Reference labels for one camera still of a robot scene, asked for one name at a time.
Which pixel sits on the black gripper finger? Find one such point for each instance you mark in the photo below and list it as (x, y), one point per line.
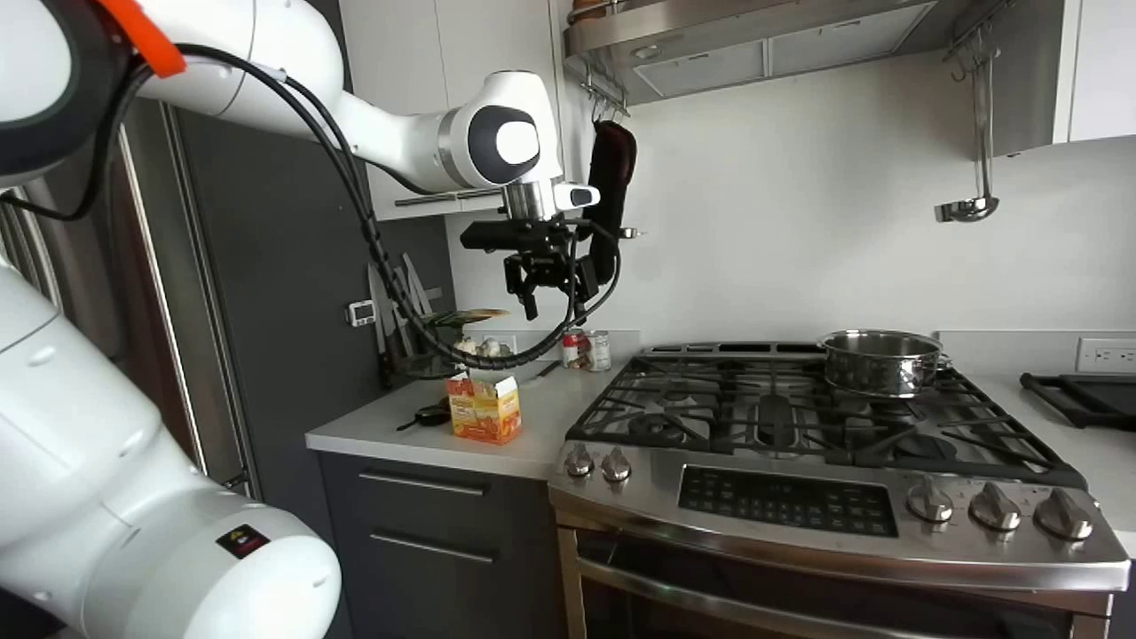
(525, 296)
(575, 306)

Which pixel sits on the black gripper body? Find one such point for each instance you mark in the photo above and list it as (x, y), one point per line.
(536, 254)

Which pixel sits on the orange vitamin box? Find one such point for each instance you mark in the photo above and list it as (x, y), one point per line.
(482, 405)

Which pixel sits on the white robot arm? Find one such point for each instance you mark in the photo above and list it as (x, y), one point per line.
(103, 521)

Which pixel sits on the red spice can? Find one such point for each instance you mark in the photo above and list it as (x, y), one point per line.
(571, 351)

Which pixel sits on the white spice can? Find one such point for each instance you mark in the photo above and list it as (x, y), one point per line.
(597, 351)

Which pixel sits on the black key fob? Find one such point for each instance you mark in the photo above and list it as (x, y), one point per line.
(433, 415)

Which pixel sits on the stainless range hood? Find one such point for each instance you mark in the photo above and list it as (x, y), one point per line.
(674, 49)

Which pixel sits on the stainless steel gas stove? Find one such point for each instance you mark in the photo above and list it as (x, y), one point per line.
(731, 493)

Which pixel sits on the dark refrigerator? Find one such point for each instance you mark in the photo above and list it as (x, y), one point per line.
(259, 257)

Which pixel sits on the grey base cabinet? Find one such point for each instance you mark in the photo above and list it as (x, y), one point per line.
(442, 554)

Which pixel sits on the stainless steel pot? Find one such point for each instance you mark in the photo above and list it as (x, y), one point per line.
(881, 363)

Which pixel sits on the hanging metal ladle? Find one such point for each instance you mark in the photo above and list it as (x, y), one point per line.
(977, 73)

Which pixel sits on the black tray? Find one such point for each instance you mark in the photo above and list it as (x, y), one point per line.
(1088, 398)

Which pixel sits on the white upper cabinet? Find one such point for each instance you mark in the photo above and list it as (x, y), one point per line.
(1061, 73)

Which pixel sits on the white wall outlet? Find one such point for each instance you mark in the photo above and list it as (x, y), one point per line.
(1104, 357)

